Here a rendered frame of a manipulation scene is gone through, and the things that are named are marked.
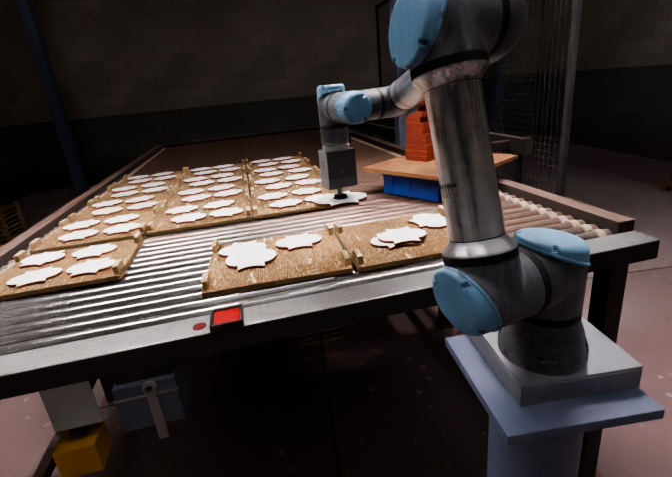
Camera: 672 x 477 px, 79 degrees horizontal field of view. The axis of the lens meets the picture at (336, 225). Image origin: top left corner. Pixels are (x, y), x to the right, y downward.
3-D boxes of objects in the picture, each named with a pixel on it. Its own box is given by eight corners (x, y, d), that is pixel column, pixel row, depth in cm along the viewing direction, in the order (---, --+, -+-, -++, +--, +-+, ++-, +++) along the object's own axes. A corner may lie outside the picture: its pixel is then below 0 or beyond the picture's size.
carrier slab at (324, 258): (353, 272, 112) (353, 267, 112) (202, 298, 106) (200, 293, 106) (331, 232, 145) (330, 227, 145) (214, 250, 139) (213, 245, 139)
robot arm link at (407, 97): (555, -41, 62) (399, 82, 108) (500, -41, 58) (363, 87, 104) (571, 34, 62) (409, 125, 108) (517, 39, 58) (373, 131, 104)
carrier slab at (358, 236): (493, 248, 119) (493, 243, 119) (359, 272, 112) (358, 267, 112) (440, 214, 152) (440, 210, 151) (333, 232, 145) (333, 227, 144)
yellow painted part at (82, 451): (104, 470, 94) (73, 389, 87) (61, 481, 93) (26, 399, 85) (113, 443, 102) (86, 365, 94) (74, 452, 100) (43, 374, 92)
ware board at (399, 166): (517, 158, 184) (518, 154, 183) (456, 183, 153) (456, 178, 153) (426, 152, 220) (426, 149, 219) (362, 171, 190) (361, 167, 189)
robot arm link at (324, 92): (322, 85, 99) (310, 86, 107) (327, 130, 103) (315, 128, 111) (351, 82, 102) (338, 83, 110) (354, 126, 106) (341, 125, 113)
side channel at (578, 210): (631, 248, 125) (635, 219, 122) (614, 251, 124) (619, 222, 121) (334, 132, 499) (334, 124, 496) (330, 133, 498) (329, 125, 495)
